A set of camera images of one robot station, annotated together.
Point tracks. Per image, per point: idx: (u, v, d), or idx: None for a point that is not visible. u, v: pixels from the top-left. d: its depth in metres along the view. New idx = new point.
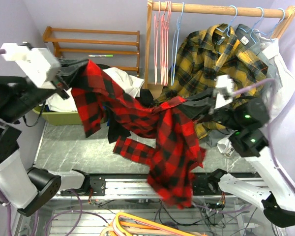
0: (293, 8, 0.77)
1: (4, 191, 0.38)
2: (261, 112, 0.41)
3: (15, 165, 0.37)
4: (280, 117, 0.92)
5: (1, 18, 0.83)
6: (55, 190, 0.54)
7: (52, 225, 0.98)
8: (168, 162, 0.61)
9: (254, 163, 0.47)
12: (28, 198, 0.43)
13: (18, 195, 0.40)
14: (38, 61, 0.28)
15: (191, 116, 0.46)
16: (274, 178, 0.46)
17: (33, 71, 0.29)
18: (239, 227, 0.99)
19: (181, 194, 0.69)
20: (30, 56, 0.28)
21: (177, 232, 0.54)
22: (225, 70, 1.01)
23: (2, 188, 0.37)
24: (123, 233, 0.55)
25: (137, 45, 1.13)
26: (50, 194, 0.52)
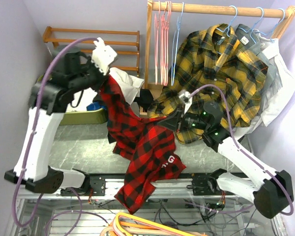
0: (293, 8, 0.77)
1: (36, 148, 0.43)
2: (213, 109, 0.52)
3: (48, 135, 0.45)
4: (280, 118, 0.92)
5: (1, 18, 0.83)
6: (57, 182, 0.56)
7: (52, 225, 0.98)
8: (136, 161, 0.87)
9: (221, 150, 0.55)
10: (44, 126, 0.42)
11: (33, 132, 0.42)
12: (39, 172, 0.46)
13: (37, 163, 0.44)
14: (108, 50, 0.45)
15: (173, 126, 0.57)
16: (239, 158, 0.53)
17: (105, 55, 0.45)
18: (239, 227, 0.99)
19: (141, 196, 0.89)
20: (104, 47, 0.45)
21: (177, 232, 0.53)
22: (226, 70, 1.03)
23: (37, 143, 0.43)
24: (123, 233, 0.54)
25: (137, 45, 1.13)
26: (52, 187, 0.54)
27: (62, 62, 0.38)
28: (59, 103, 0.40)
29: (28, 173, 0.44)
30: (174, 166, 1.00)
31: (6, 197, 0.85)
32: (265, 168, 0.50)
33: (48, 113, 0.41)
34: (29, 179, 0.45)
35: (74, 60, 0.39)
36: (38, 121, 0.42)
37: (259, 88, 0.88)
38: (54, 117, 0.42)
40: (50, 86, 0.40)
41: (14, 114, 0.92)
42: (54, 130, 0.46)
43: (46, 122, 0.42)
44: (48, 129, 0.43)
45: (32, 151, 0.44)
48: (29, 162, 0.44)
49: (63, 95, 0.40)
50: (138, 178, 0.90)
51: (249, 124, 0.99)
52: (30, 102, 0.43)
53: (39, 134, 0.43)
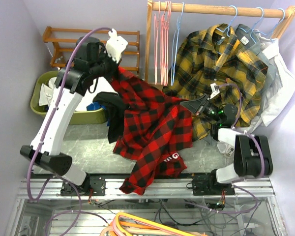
0: (293, 8, 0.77)
1: (55, 122, 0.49)
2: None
3: (67, 114, 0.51)
4: (280, 117, 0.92)
5: (0, 18, 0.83)
6: (65, 170, 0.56)
7: (53, 225, 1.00)
8: (158, 141, 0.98)
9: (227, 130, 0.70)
10: (67, 103, 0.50)
11: (56, 107, 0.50)
12: (54, 148, 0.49)
13: (54, 137, 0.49)
14: (121, 41, 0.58)
15: None
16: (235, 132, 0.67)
17: (118, 44, 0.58)
18: (239, 227, 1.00)
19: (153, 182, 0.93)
20: (118, 39, 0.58)
21: (177, 232, 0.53)
22: (226, 70, 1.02)
23: (56, 117, 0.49)
24: (123, 233, 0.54)
25: (137, 45, 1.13)
26: (61, 170, 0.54)
27: (84, 50, 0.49)
28: (82, 86, 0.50)
29: (45, 146, 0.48)
30: (177, 162, 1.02)
31: (7, 197, 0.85)
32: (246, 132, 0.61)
33: (72, 92, 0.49)
34: (45, 151, 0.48)
35: (94, 49, 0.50)
36: (62, 98, 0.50)
37: (259, 88, 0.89)
38: (76, 97, 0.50)
40: (73, 71, 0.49)
41: (14, 114, 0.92)
42: (71, 113, 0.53)
43: (68, 99, 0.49)
44: (68, 106, 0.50)
45: (50, 126, 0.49)
48: (47, 136, 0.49)
49: (84, 79, 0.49)
50: (157, 160, 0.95)
51: (249, 124, 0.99)
52: (56, 82, 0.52)
53: (60, 111, 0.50)
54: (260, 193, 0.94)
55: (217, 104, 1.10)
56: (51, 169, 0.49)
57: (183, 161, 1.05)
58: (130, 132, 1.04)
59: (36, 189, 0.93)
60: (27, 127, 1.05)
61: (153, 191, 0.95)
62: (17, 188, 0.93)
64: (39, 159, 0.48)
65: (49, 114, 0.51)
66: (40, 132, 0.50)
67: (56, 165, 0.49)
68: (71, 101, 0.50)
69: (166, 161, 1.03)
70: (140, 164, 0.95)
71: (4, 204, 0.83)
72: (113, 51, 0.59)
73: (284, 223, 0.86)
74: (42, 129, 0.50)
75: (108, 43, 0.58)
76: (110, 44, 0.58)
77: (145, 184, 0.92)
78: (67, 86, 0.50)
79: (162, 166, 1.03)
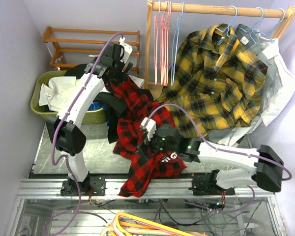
0: (293, 8, 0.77)
1: (81, 98, 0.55)
2: (167, 130, 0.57)
3: (91, 96, 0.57)
4: (281, 117, 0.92)
5: (0, 18, 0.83)
6: (80, 150, 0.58)
7: (53, 225, 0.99)
8: None
9: (207, 158, 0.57)
10: (93, 84, 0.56)
11: (84, 87, 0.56)
12: (77, 121, 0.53)
13: (79, 110, 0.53)
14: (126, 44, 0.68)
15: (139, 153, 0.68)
16: (223, 158, 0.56)
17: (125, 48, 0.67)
18: (239, 227, 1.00)
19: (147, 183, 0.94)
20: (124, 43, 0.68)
21: (177, 232, 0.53)
22: (226, 70, 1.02)
23: (83, 94, 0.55)
24: (123, 233, 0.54)
25: (137, 45, 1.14)
26: (76, 148, 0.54)
27: (110, 50, 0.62)
28: (106, 76, 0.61)
29: (71, 116, 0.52)
30: (175, 162, 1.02)
31: (7, 197, 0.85)
32: (250, 153, 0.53)
33: (99, 77, 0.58)
34: (71, 121, 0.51)
35: (118, 51, 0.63)
36: (90, 80, 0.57)
37: (259, 88, 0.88)
38: (101, 82, 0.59)
40: (99, 64, 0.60)
41: (14, 114, 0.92)
42: (94, 96, 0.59)
43: (95, 82, 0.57)
44: (95, 88, 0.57)
45: (76, 102, 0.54)
48: (73, 109, 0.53)
49: (108, 70, 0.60)
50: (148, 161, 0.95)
51: (250, 124, 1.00)
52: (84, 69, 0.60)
53: (87, 91, 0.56)
54: (260, 193, 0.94)
55: (217, 105, 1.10)
56: (72, 140, 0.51)
57: (182, 160, 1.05)
58: (125, 136, 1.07)
59: (36, 189, 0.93)
60: (27, 127, 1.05)
61: (148, 191, 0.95)
62: (17, 188, 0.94)
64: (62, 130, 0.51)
65: (75, 93, 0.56)
66: (67, 106, 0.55)
67: (77, 138, 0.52)
68: (97, 84, 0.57)
69: (165, 162, 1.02)
70: (134, 168, 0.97)
71: (5, 203, 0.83)
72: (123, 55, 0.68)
73: (284, 223, 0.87)
74: (68, 103, 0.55)
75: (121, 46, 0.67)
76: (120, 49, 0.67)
77: (142, 187, 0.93)
78: (94, 73, 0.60)
79: (161, 167, 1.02)
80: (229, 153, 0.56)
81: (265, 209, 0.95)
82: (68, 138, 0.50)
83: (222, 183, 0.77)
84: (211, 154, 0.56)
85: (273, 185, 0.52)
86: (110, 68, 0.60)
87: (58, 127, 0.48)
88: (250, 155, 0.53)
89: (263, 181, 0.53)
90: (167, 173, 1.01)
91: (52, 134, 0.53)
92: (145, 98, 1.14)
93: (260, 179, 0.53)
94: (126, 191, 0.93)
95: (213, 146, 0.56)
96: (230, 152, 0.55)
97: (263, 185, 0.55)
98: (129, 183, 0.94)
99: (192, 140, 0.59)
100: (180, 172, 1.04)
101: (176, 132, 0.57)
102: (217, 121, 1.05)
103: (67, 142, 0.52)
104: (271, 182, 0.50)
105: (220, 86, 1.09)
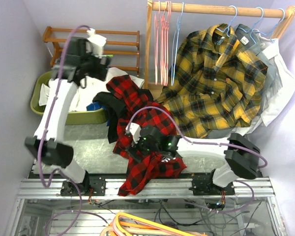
0: (293, 8, 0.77)
1: (57, 110, 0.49)
2: (147, 129, 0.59)
3: (66, 104, 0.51)
4: (281, 117, 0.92)
5: (0, 17, 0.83)
6: (68, 161, 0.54)
7: (53, 225, 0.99)
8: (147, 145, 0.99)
9: (186, 153, 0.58)
10: (65, 93, 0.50)
11: (56, 97, 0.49)
12: (58, 135, 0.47)
13: (57, 123, 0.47)
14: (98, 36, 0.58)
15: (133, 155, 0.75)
16: (199, 150, 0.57)
17: (97, 40, 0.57)
18: (239, 227, 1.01)
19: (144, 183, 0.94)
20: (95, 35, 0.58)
21: (177, 232, 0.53)
22: (226, 70, 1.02)
23: (57, 106, 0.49)
24: (123, 233, 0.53)
25: (137, 45, 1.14)
26: (64, 162, 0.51)
27: (74, 46, 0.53)
28: (77, 78, 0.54)
29: (50, 133, 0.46)
30: (176, 163, 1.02)
31: (7, 197, 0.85)
32: (220, 142, 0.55)
33: (69, 81, 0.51)
34: (51, 138, 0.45)
35: (83, 45, 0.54)
36: (60, 88, 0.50)
37: (259, 88, 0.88)
38: (73, 87, 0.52)
40: (65, 64, 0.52)
41: (14, 114, 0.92)
42: (70, 104, 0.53)
43: (66, 88, 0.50)
44: (68, 97, 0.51)
45: (51, 115, 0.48)
48: (51, 124, 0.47)
49: (77, 71, 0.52)
50: (145, 160, 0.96)
51: (250, 124, 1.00)
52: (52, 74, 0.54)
53: (60, 101, 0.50)
54: (260, 192, 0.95)
55: (217, 104, 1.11)
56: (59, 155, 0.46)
57: (182, 161, 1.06)
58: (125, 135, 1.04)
59: (36, 189, 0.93)
60: (27, 127, 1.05)
61: (144, 191, 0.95)
62: (17, 188, 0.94)
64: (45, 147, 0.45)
65: (48, 106, 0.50)
66: (42, 123, 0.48)
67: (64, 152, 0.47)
68: (70, 90, 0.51)
69: (165, 162, 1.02)
70: (132, 168, 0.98)
71: (4, 204, 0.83)
72: (96, 48, 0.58)
73: (284, 223, 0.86)
74: (43, 120, 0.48)
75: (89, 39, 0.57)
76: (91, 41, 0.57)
77: (138, 185, 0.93)
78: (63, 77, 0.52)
79: (161, 167, 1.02)
80: (203, 144, 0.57)
81: (265, 209, 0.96)
82: (54, 154, 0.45)
83: (217, 180, 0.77)
84: (188, 148, 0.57)
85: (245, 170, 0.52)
86: (78, 67, 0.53)
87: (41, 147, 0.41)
88: (221, 144, 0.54)
89: (236, 168, 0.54)
90: (167, 173, 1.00)
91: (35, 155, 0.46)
92: (145, 98, 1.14)
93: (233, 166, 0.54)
94: (124, 191, 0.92)
95: (188, 139, 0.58)
96: (204, 143, 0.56)
97: (238, 172, 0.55)
98: (126, 183, 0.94)
99: (174, 137, 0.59)
100: (180, 172, 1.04)
101: (155, 131, 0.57)
102: (217, 121, 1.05)
103: (53, 160, 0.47)
104: (242, 167, 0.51)
105: (220, 86, 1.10)
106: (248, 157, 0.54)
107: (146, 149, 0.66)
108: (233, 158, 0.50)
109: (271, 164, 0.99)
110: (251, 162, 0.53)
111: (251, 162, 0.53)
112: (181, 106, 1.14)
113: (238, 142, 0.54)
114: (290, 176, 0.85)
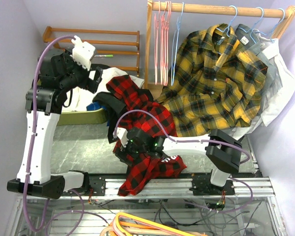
0: (293, 8, 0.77)
1: (38, 146, 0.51)
2: (133, 132, 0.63)
3: (48, 135, 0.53)
4: (280, 117, 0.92)
5: (0, 17, 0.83)
6: (62, 186, 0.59)
7: (52, 225, 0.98)
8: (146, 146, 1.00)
9: (172, 151, 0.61)
10: (44, 128, 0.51)
11: (34, 133, 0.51)
12: (43, 174, 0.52)
13: (40, 165, 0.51)
14: (86, 45, 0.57)
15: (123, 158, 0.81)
16: (183, 148, 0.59)
17: (85, 51, 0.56)
18: (239, 228, 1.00)
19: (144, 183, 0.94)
20: (84, 44, 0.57)
21: (177, 232, 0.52)
22: (226, 70, 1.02)
23: (40, 141, 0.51)
24: (123, 233, 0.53)
25: (137, 45, 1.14)
26: (58, 192, 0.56)
27: (48, 66, 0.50)
28: (57, 105, 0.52)
29: (33, 176, 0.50)
30: (176, 163, 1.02)
31: (7, 197, 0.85)
32: (201, 139, 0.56)
33: (47, 114, 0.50)
34: (35, 181, 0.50)
35: (58, 63, 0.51)
36: (38, 122, 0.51)
37: (259, 88, 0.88)
38: (52, 117, 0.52)
40: (41, 91, 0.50)
41: (14, 114, 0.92)
42: (51, 134, 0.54)
43: (44, 122, 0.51)
44: (47, 130, 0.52)
45: (34, 153, 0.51)
48: (33, 165, 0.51)
49: (57, 96, 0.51)
50: (145, 160, 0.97)
51: (250, 124, 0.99)
52: (26, 106, 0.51)
53: (39, 137, 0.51)
54: (260, 192, 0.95)
55: (217, 104, 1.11)
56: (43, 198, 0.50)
57: (182, 161, 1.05)
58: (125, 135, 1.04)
59: None
60: (27, 127, 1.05)
61: (144, 191, 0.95)
62: None
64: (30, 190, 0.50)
65: (28, 142, 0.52)
66: (24, 163, 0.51)
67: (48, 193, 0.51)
68: (48, 124, 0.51)
69: (165, 162, 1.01)
70: (132, 168, 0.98)
71: (4, 204, 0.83)
72: (82, 60, 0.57)
73: (284, 223, 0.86)
74: (24, 159, 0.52)
75: (74, 51, 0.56)
76: (77, 52, 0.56)
77: (138, 185, 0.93)
78: (40, 108, 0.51)
79: (161, 167, 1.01)
80: (187, 143, 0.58)
81: (265, 209, 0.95)
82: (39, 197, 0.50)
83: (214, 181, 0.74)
84: (172, 147, 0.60)
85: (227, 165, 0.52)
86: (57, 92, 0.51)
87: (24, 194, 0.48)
88: (201, 140, 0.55)
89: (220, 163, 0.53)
90: (167, 173, 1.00)
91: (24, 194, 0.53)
92: (144, 98, 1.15)
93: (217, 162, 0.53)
94: (125, 191, 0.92)
95: (173, 138, 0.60)
96: (187, 141, 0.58)
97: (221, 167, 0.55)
98: (127, 183, 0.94)
99: (160, 138, 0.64)
100: (180, 172, 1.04)
101: (141, 133, 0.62)
102: (217, 121, 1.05)
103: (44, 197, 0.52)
104: (223, 162, 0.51)
105: (220, 86, 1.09)
106: (230, 152, 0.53)
107: (136, 150, 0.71)
108: (214, 153, 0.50)
109: (271, 164, 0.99)
110: (234, 157, 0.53)
111: (233, 157, 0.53)
112: (181, 106, 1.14)
113: (219, 138, 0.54)
114: (289, 176, 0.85)
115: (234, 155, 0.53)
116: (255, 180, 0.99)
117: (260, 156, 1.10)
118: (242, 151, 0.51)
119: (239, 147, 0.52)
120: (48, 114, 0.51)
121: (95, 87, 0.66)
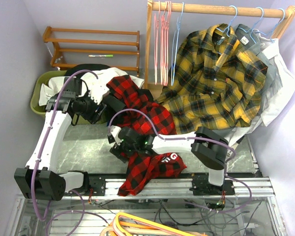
0: (293, 8, 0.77)
1: (50, 137, 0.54)
2: (122, 132, 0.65)
3: (60, 132, 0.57)
4: (281, 117, 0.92)
5: (0, 17, 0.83)
6: (62, 191, 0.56)
7: (52, 225, 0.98)
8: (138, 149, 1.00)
9: (162, 148, 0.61)
10: (59, 123, 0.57)
11: (50, 126, 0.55)
12: (51, 164, 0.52)
13: (50, 153, 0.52)
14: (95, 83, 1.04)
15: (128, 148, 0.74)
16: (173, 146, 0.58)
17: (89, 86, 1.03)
18: (239, 227, 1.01)
19: (144, 182, 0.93)
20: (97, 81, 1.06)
21: (177, 232, 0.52)
22: (226, 70, 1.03)
23: (53, 134, 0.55)
24: (123, 233, 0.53)
25: (137, 45, 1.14)
26: (59, 194, 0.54)
27: (72, 83, 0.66)
28: (72, 109, 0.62)
29: (43, 162, 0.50)
30: (175, 163, 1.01)
31: (7, 197, 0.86)
32: (188, 136, 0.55)
33: (64, 112, 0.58)
34: (44, 167, 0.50)
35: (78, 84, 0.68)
36: (55, 118, 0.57)
37: (259, 88, 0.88)
38: (67, 117, 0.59)
40: (62, 98, 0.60)
41: (14, 113, 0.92)
42: (62, 132, 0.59)
43: (61, 118, 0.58)
44: (61, 125, 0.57)
45: (46, 145, 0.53)
48: (44, 153, 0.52)
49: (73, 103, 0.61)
50: (145, 160, 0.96)
51: (250, 124, 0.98)
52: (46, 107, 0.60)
53: (54, 130, 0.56)
54: (260, 193, 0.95)
55: (217, 104, 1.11)
56: (50, 189, 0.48)
57: (182, 161, 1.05)
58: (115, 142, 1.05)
59: None
60: (27, 127, 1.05)
61: (144, 191, 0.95)
62: (17, 188, 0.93)
64: (37, 178, 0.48)
65: (43, 134, 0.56)
66: (35, 152, 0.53)
67: (54, 183, 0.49)
68: (64, 119, 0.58)
69: (165, 162, 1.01)
70: (131, 168, 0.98)
71: (5, 203, 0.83)
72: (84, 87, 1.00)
73: (284, 223, 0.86)
74: (36, 149, 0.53)
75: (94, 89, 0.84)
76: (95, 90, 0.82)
77: (138, 185, 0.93)
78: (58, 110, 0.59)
79: (161, 167, 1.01)
80: (176, 140, 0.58)
81: (265, 209, 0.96)
82: (44, 185, 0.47)
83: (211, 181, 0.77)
84: (161, 144, 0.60)
85: (213, 162, 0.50)
86: (73, 100, 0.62)
87: (33, 178, 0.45)
88: (188, 137, 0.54)
89: (207, 162, 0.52)
90: (167, 174, 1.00)
91: (26, 188, 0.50)
92: (144, 99, 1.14)
93: (202, 158, 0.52)
94: (122, 192, 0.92)
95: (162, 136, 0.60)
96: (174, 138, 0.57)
97: (207, 163, 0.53)
98: (126, 184, 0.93)
99: (150, 136, 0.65)
100: (180, 172, 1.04)
101: (131, 132, 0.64)
102: (217, 121, 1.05)
103: (47, 192, 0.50)
104: (209, 159, 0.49)
105: (220, 86, 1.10)
106: (216, 149, 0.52)
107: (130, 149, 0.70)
108: (198, 150, 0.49)
109: (271, 164, 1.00)
110: (220, 154, 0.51)
111: (219, 155, 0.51)
112: (181, 106, 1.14)
113: (205, 135, 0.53)
114: (289, 175, 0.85)
115: (220, 152, 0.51)
116: (255, 180, 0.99)
117: (260, 156, 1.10)
118: (227, 147, 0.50)
119: (223, 144, 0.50)
120: (64, 113, 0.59)
121: (95, 118, 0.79)
